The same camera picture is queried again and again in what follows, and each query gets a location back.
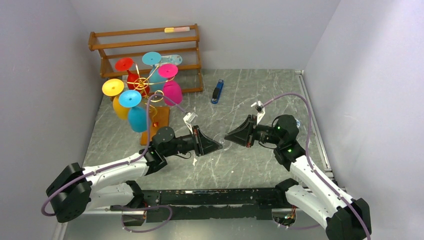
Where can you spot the blue wine glass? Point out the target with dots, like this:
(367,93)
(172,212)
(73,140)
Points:
(137,116)
(156,82)

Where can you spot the clear wine glass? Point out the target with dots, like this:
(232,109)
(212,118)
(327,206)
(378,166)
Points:
(220,138)

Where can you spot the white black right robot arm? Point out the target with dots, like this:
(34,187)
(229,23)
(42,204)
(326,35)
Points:
(339,214)

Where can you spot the pink wine glass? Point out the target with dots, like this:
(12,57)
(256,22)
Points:
(171,89)

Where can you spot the blue wine glass front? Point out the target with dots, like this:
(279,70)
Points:
(137,116)

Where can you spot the blue wine glass rear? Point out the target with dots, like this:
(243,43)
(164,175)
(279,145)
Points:
(156,82)

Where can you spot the toothbrush package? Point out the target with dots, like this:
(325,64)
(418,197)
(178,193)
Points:
(173,59)

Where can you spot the wooden shelf rack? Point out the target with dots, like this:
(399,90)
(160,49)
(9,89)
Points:
(114,45)

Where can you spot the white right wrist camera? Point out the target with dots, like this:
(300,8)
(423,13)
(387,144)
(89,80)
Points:
(259,107)

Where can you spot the yellow wine glass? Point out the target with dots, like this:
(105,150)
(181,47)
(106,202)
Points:
(113,89)

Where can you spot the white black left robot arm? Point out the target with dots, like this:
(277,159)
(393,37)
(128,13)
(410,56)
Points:
(78,189)

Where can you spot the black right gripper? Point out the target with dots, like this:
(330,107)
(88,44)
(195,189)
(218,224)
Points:
(250,131)

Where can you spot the yellow pink eraser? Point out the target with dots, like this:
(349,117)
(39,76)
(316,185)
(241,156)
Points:
(177,29)

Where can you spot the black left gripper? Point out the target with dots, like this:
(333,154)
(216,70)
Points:
(202,145)

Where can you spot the blue stapler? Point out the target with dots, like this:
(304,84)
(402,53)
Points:
(217,91)

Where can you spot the red wine glass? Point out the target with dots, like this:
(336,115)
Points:
(134,81)

